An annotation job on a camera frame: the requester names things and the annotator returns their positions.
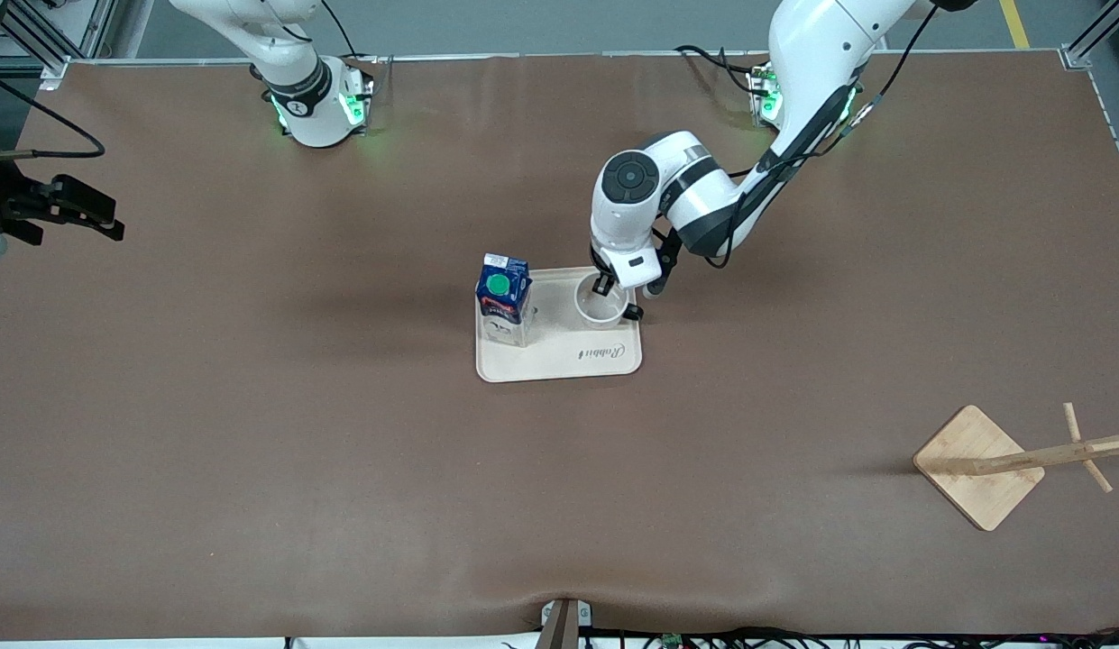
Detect white smiley face cup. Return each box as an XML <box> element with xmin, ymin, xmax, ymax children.
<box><xmin>573</xmin><ymin>275</ymin><xmax>630</xmax><ymax>325</ymax></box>

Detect blue white milk carton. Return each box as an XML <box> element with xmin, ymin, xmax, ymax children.
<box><xmin>475</xmin><ymin>253</ymin><xmax>533</xmax><ymax>349</ymax></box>

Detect wooden cup hanging rack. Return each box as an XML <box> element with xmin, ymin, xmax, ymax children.
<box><xmin>913</xmin><ymin>402</ymin><xmax>1119</xmax><ymax>533</ymax></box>

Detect cream rabbit print tray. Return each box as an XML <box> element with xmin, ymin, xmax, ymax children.
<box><xmin>475</xmin><ymin>266</ymin><xmax>644</xmax><ymax>384</ymax></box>

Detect brown table mat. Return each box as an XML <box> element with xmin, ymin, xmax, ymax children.
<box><xmin>0</xmin><ymin>50</ymin><xmax>1119</xmax><ymax>641</ymax></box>

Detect black left base cables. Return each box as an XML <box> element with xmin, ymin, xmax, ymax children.
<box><xmin>674</xmin><ymin>45</ymin><xmax>767</xmax><ymax>98</ymax></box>

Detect black right base cable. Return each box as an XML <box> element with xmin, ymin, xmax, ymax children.
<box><xmin>320</xmin><ymin>0</ymin><xmax>380</xmax><ymax>64</ymax></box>

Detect metal table edge bracket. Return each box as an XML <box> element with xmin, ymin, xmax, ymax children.
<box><xmin>539</xmin><ymin>598</ymin><xmax>593</xmax><ymax>649</ymax></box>

